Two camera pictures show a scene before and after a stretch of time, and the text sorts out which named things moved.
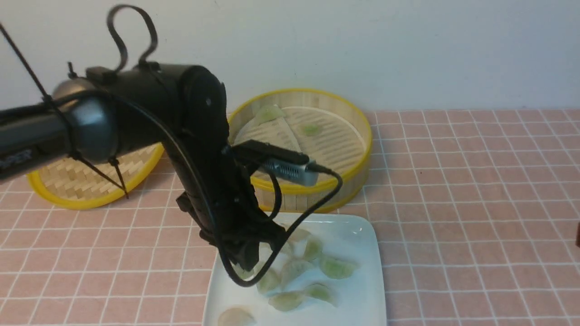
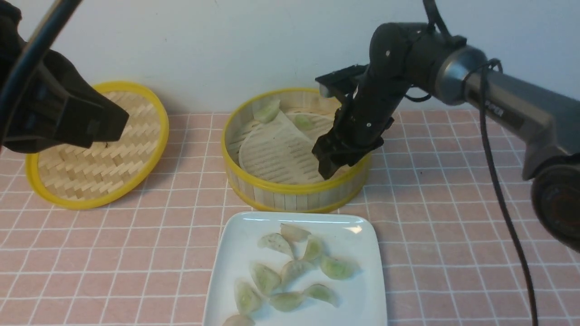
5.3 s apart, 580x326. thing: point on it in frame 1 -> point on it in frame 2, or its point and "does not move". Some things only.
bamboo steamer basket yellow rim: [328, 129] does not move
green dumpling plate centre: [290, 270] does not move
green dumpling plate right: [337, 268] does not move
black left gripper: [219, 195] -> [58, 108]
